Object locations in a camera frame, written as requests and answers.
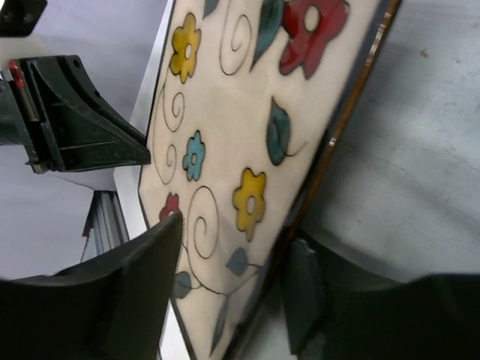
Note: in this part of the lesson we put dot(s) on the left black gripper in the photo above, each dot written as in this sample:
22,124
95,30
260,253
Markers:
50,106

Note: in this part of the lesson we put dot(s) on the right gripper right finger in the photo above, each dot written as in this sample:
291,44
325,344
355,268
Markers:
335,309

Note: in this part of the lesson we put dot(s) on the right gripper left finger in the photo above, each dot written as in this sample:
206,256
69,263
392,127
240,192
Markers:
112,306

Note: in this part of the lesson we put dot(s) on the cream square floral plate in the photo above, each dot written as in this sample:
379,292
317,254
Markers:
245,95

